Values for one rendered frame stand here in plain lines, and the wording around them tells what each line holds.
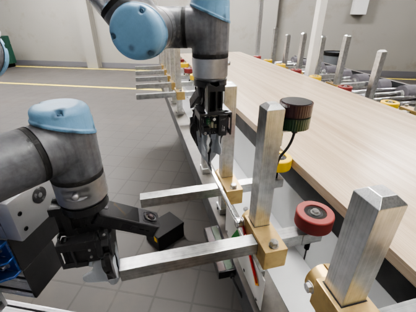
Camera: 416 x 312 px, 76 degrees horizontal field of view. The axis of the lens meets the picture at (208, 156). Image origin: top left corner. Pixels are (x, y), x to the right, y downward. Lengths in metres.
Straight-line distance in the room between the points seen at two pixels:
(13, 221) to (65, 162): 0.24
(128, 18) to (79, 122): 0.15
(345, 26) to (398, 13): 1.03
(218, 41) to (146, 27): 0.18
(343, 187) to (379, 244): 0.42
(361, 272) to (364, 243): 0.05
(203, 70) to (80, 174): 0.30
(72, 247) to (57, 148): 0.18
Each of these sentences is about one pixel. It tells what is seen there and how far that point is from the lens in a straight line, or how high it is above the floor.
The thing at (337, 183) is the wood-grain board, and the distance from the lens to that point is 0.76.
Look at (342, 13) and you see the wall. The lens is 7.12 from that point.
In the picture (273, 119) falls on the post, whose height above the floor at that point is 1.12.
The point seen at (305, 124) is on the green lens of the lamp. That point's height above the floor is 1.11.
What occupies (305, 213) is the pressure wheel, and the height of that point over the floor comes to 0.90.
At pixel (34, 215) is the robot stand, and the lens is 0.64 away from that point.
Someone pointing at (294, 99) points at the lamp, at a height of 1.14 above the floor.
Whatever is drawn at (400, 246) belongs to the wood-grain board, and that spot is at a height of 0.90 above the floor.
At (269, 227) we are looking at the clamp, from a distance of 0.62.
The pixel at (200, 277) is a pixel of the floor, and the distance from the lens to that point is 1.61.
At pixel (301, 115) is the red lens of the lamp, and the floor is 1.13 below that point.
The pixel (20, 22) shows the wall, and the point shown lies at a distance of 9.27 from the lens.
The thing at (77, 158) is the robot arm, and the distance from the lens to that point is 0.40.
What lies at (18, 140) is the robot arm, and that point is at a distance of 0.38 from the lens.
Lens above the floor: 1.28
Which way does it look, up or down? 28 degrees down
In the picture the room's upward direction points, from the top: straight up
